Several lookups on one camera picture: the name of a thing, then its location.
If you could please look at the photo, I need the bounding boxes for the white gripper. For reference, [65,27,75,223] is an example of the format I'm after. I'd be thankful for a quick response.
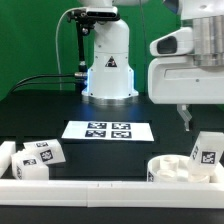
[148,27,224,131]

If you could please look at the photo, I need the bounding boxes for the white round stool seat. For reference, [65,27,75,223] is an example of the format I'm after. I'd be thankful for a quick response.
[147,154,218,183]

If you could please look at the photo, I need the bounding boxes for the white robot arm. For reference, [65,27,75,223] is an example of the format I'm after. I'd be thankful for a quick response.
[79,0,224,122]

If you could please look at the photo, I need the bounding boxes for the white marker tag sheet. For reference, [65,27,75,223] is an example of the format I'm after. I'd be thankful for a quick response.
[62,121,154,141]

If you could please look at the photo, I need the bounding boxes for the grey cable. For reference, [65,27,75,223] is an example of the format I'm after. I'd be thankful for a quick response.
[54,7,88,91]

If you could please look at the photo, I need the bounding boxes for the black cables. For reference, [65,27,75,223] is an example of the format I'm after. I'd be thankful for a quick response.
[9,73,88,94]

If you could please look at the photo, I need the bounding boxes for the white U-shaped frame fence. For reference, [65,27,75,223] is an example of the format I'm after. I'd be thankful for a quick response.
[0,141,224,209]

